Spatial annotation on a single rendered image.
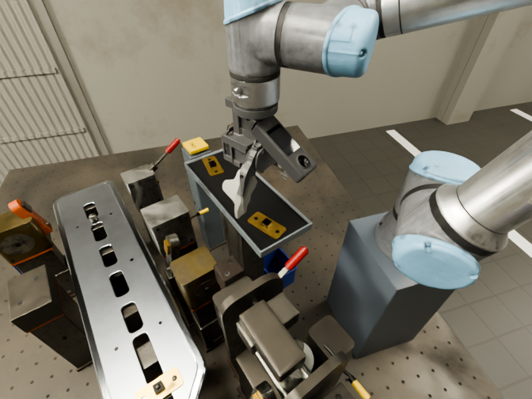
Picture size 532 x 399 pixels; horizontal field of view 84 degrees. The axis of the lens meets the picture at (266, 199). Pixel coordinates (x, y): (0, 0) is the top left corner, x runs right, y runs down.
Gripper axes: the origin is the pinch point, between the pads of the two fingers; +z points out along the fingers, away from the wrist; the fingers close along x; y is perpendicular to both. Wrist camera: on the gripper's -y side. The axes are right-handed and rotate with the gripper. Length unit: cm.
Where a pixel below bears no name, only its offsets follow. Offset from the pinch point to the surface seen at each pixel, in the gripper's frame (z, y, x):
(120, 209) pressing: 24, 48, 12
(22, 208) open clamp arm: 14, 57, 32
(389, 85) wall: 77, 62, -268
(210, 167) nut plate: 7.3, 24.3, -6.3
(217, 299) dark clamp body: 15.7, -0.7, 16.5
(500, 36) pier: 37, -4, -335
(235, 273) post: 13.7, -0.3, 10.5
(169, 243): 13.6, 17.0, 14.4
